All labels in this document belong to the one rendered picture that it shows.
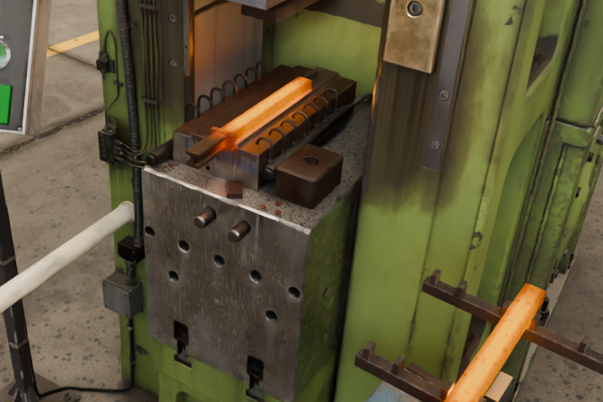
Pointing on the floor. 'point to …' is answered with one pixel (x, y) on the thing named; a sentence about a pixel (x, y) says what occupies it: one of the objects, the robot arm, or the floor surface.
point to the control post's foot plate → (39, 391)
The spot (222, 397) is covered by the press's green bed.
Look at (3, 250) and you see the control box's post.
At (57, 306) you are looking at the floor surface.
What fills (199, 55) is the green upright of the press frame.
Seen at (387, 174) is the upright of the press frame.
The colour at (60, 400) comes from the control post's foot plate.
